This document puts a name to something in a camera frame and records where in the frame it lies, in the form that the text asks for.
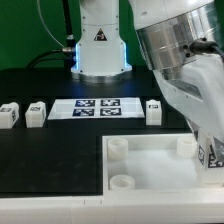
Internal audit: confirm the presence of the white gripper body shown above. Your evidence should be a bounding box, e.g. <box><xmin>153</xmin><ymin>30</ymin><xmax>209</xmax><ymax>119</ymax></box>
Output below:
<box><xmin>154</xmin><ymin>54</ymin><xmax>224</xmax><ymax>143</ymax></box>

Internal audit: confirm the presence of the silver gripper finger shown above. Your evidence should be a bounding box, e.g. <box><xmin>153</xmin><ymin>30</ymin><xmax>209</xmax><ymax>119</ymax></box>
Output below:
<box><xmin>214</xmin><ymin>139</ymin><xmax>224</xmax><ymax>163</ymax></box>

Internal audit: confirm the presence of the white square tabletop tray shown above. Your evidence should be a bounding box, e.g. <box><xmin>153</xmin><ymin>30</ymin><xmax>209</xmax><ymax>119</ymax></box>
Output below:
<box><xmin>102</xmin><ymin>134</ymin><xmax>224</xmax><ymax>194</ymax></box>

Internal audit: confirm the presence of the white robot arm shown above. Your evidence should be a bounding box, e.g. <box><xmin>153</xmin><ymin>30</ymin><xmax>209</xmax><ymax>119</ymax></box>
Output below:
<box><xmin>71</xmin><ymin>0</ymin><xmax>224</xmax><ymax>162</ymax></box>

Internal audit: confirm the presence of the white front wall fixture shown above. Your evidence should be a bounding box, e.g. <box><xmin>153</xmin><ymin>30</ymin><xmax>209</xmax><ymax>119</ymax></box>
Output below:
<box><xmin>0</xmin><ymin>189</ymin><xmax>224</xmax><ymax>224</ymax></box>

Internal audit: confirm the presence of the white marker base plate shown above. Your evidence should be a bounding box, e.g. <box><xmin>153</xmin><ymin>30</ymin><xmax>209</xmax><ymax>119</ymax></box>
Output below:
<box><xmin>48</xmin><ymin>98</ymin><xmax>144</xmax><ymax>120</ymax></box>

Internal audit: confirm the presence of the black cable with connector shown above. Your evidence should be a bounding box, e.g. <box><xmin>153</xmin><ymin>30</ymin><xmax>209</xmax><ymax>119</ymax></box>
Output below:
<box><xmin>27</xmin><ymin>0</ymin><xmax>78</xmax><ymax>70</ymax></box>

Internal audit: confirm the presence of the white thin cable left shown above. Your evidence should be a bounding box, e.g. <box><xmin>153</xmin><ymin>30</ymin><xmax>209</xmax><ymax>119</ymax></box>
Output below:
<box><xmin>36</xmin><ymin>0</ymin><xmax>66</xmax><ymax>50</ymax></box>

